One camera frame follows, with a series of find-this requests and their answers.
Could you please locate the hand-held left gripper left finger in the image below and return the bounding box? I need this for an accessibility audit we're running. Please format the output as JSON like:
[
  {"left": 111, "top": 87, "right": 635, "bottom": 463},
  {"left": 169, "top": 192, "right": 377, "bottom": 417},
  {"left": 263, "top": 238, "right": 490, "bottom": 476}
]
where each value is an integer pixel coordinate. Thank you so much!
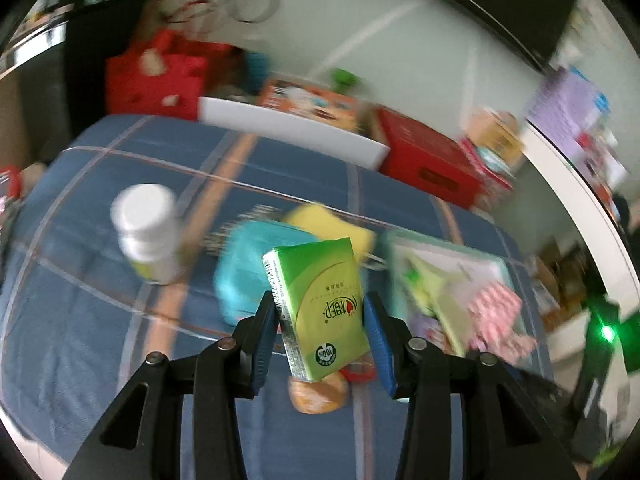
[{"left": 62, "top": 290, "right": 278, "bottom": 480}]

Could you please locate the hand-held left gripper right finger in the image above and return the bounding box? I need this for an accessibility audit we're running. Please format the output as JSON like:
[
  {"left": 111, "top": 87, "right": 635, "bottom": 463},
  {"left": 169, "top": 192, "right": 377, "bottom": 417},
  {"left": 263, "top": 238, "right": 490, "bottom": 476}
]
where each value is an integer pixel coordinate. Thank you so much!
[{"left": 362, "top": 291, "right": 583, "bottom": 480}]

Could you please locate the clear tray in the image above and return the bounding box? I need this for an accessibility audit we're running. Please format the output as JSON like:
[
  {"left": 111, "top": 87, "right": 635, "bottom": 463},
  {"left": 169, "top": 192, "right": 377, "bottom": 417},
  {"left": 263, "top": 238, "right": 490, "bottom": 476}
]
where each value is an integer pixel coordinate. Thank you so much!
[{"left": 382, "top": 230, "right": 526, "bottom": 361}]

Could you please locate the small red toy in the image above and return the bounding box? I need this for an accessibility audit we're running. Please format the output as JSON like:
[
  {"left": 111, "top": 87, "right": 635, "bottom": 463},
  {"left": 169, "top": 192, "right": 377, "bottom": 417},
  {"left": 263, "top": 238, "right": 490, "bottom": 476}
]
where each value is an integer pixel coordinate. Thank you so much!
[{"left": 342, "top": 362, "right": 378, "bottom": 383}]

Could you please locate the orange bun toy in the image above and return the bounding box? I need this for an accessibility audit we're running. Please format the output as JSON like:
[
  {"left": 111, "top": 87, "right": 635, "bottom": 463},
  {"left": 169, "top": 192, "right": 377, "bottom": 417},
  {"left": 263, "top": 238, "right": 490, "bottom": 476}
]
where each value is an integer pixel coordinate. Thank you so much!
[{"left": 287, "top": 370, "right": 350, "bottom": 415}]

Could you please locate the teal toy box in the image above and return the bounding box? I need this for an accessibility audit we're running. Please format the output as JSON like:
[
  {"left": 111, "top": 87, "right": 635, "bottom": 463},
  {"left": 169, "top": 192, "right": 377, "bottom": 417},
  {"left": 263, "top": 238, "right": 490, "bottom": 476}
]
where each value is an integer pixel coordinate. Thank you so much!
[{"left": 213, "top": 220, "right": 321, "bottom": 331}]

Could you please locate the pink chevron cloth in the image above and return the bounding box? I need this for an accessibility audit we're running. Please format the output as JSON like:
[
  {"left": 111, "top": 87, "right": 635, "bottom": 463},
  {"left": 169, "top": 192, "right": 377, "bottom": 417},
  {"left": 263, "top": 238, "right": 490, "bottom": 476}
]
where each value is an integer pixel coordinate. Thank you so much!
[{"left": 467, "top": 282, "right": 538, "bottom": 356}]

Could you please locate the yellow sponge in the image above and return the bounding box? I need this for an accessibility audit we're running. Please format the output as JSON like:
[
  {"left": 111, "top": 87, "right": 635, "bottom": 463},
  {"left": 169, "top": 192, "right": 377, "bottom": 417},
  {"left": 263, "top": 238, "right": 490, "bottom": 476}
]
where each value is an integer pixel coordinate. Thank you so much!
[{"left": 285, "top": 203, "right": 377, "bottom": 266}]

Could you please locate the white pill bottle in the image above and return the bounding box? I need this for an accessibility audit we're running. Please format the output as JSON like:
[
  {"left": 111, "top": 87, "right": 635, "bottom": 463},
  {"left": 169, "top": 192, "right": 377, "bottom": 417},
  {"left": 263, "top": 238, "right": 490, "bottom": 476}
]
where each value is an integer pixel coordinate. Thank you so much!
[{"left": 110, "top": 183, "right": 183, "bottom": 286}]

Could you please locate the blue plaid blanket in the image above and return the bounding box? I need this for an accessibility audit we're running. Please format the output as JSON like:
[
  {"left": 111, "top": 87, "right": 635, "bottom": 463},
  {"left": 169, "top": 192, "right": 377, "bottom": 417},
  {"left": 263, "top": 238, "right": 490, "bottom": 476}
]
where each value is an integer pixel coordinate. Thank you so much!
[{"left": 0, "top": 114, "right": 556, "bottom": 480}]

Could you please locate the white desk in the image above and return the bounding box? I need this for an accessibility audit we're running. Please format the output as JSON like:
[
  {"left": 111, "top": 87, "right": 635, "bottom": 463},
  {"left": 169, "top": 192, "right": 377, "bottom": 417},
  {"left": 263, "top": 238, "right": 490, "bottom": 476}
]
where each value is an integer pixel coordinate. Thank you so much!
[{"left": 520, "top": 120, "right": 640, "bottom": 301}]

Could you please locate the red cardboard box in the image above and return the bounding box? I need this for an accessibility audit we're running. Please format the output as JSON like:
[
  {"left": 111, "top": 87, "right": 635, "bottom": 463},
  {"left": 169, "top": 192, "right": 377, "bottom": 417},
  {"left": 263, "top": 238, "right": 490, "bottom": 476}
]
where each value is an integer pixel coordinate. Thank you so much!
[{"left": 375, "top": 107, "right": 483, "bottom": 208}]

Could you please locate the white board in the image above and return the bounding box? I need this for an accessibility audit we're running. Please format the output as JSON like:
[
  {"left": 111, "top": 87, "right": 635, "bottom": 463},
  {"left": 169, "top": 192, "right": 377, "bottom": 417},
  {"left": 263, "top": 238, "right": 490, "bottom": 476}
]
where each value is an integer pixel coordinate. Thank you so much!
[{"left": 198, "top": 96, "right": 391, "bottom": 168}]

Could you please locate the colourful printed box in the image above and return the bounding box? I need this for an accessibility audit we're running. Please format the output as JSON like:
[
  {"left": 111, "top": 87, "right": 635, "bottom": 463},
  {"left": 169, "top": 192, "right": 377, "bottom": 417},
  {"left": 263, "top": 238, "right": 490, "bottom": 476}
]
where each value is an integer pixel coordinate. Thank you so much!
[{"left": 460, "top": 110, "right": 523, "bottom": 191}]

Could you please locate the orange printed box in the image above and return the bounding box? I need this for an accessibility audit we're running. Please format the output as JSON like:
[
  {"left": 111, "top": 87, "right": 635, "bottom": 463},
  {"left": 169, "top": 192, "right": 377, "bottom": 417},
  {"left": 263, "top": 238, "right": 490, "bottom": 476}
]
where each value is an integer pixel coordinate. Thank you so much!
[{"left": 260, "top": 77, "right": 363, "bottom": 133}]

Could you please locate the green knob toy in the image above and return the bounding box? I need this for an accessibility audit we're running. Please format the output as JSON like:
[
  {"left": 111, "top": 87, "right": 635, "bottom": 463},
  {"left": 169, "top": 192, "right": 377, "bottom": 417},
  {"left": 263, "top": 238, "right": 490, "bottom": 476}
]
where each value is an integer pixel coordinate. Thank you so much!
[{"left": 332, "top": 67, "right": 363, "bottom": 88}]

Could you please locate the red felt bag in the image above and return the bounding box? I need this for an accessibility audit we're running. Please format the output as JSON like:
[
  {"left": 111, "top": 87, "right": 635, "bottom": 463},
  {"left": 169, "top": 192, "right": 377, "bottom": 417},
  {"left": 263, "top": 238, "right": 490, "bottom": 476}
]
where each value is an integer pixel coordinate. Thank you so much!
[{"left": 105, "top": 30, "right": 236, "bottom": 121}]

